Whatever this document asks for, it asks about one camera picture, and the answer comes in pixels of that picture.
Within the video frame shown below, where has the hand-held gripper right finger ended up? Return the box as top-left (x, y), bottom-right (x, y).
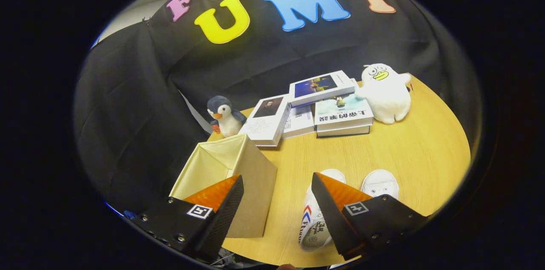
top-left (311, 172), bottom-right (428, 261)

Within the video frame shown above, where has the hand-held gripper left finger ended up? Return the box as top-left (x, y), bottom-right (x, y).
top-left (130, 175), bottom-right (245, 262)

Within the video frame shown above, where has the white canvas shoe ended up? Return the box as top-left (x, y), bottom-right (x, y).
top-left (361, 169), bottom-right (400, 201)
top-left (298, 169), bottom-right (347, 253)

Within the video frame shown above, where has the beige fabric storage box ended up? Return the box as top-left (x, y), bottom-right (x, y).
top-left (169, 134), bottom-right (278, 239)

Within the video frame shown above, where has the thick white book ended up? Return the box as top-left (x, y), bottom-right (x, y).
top-left (316, 124), bottom-right (371, 138)

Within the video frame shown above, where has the grey penguin plush toy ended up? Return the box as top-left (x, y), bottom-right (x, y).
top-left (207, 95), bottom-right (247, 138)

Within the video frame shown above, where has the white text cover book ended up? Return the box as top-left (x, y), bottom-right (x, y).
top-left (282, 104), bottom-right (316, 139)

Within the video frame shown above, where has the teal cover book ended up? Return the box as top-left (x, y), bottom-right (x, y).
top-left (314, 93), bottom-right (374, 131)

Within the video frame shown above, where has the portrait cover white book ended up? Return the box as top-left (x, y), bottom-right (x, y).
top-left (238, 94), bottom-right (292, 147)

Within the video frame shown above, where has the white duck plush toy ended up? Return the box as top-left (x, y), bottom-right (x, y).
top-left (355, 63), bottom-right (412, 125)

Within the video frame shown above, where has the blue picture cover book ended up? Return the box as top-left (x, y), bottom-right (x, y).
top-left (289, 70), bottom-right (356, 108)

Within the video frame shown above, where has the black backdrop cloth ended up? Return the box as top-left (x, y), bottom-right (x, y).
top-left (73, 0), bottom-right (482, 215)

